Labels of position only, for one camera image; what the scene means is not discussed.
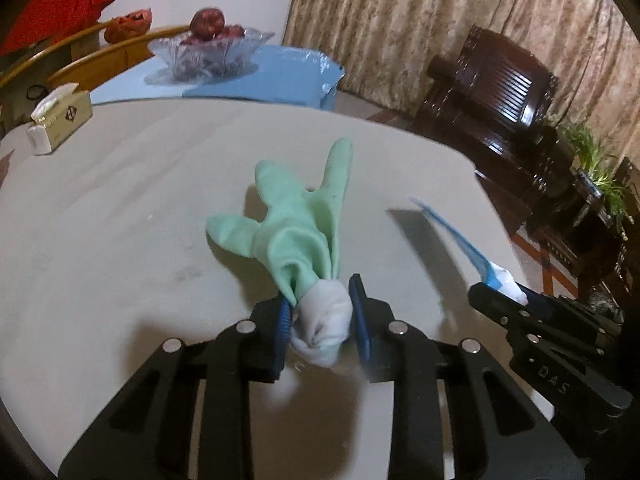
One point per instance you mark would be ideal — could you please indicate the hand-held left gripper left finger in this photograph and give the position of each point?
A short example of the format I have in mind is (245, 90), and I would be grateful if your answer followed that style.
(282, 330)

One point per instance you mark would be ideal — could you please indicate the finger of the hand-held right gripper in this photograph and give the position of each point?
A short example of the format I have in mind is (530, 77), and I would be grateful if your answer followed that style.
(565, 310)
(500, 307)

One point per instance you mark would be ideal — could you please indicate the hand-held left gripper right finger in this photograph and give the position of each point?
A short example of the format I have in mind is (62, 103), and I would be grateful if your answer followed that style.
(359, 320)

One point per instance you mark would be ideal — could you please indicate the blue face mask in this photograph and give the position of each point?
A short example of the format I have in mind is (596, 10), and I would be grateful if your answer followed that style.
(470, 250)

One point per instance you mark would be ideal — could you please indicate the green sock with white cuff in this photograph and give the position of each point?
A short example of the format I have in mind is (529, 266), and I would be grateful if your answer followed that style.
(295, 230)

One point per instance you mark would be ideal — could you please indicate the dark wooden side table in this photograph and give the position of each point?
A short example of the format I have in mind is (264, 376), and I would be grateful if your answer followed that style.
(575, 240)

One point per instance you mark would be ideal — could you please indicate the green potted plant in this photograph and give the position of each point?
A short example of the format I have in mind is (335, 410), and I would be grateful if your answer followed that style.
(597, 165)

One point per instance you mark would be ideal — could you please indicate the blue side table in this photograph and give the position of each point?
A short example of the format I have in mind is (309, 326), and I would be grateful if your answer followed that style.
(280, 75)

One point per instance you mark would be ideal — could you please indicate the glass fruit bowl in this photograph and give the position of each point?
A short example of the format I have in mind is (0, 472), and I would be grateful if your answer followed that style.
(210, 57)

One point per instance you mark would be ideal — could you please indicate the red apple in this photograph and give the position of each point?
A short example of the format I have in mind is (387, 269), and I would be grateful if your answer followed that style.
(206, 22)
(233, 32)

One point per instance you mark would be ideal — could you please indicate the beige tissue box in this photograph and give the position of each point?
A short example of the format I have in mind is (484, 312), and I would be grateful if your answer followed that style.
(62, 122)

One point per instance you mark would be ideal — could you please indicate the beige patterned curtain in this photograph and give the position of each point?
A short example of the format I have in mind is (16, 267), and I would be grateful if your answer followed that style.
(425, 0)

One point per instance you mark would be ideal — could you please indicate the light wooden chair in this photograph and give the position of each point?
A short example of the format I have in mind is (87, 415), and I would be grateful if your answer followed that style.
(45, 57)
(105, 62)

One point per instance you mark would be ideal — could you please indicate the red plastic bag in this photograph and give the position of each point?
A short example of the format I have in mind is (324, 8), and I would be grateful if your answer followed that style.
(128, 25)

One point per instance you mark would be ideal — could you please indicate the red hanging cloth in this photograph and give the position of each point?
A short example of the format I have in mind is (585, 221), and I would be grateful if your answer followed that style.
(55, 0)

